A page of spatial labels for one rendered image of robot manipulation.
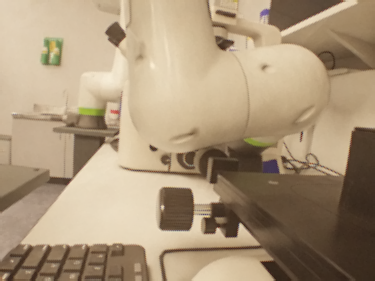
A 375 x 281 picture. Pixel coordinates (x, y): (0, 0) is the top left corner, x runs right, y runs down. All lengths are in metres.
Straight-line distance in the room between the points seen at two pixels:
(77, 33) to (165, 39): 3.32
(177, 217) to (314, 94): 0.18
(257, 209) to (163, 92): 0.13
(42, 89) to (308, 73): 3.41
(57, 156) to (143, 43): 2.70
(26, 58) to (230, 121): 3.51
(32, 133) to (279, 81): 2.82
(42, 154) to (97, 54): 1.40
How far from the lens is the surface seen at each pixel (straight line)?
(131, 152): 0.65
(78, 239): 0.33
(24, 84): 3.65
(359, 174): 0.19
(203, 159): 0.30
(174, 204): 0.21
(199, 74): 0.24
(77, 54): 3.48
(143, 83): 0.24
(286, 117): 0.28
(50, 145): 2.91
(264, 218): 0.17
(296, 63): 0.28
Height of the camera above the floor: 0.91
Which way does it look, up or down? 6 degrees down
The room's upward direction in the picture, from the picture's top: 6 degrees clockwise
